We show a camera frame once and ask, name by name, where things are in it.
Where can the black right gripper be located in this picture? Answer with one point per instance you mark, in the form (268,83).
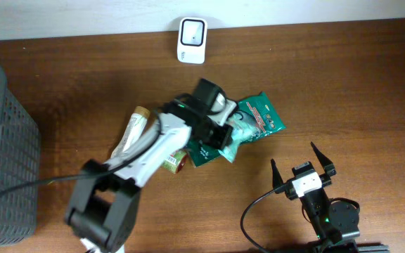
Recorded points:
(328,166)

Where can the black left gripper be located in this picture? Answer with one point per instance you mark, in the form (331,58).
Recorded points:
(220,136)

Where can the green lidded jar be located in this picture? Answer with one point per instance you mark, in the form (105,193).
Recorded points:
(175,162)

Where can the green 3M gloves packet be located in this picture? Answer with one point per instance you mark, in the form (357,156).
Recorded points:
(256,118)

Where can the light green snack packet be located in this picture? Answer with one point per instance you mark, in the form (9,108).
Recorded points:
(229,151)

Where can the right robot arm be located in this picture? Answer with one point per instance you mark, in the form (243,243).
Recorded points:
(335,220)

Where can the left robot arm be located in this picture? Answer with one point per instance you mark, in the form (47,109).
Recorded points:
(104,204)

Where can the white tube gold cap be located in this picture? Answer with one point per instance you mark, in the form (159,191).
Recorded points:
(133,131)

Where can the grey plastic basket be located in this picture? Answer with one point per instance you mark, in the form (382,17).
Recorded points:
(20,145)

